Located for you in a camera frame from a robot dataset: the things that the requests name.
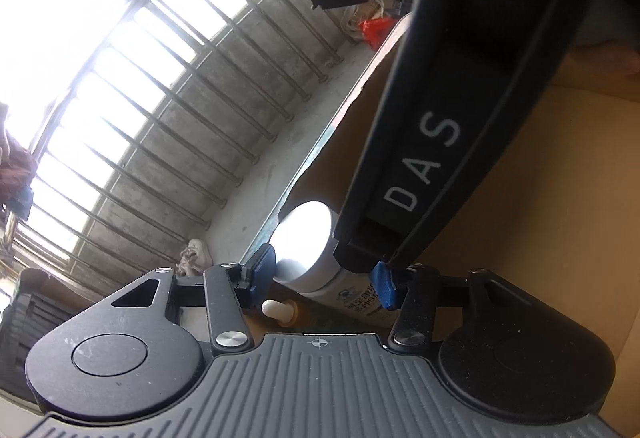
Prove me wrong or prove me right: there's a cardboard box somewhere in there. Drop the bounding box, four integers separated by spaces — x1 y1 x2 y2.
280 12 640 438

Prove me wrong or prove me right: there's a white bottle with printed label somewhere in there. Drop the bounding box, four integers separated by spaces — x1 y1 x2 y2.
270 200 398 315

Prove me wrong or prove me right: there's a red plastic bag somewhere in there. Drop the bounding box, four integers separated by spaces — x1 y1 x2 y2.
362 18 398 49

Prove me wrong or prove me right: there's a beige bag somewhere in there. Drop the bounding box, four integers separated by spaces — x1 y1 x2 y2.
340 0 386 43

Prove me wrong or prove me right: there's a brown hanging coat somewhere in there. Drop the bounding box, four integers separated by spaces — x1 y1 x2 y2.
0 102 38 219

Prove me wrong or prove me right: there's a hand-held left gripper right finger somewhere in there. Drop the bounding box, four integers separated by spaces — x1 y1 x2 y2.
371 260 538 349

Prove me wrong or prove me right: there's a grey cabinet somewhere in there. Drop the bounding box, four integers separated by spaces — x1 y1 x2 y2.
0 268 101 399

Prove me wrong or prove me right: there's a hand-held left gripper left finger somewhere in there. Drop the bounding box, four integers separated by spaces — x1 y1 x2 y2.
111 244 277 353

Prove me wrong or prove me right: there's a white sneaker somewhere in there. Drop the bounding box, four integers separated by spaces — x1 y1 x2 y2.
175 253 201 277
182 239 213 269

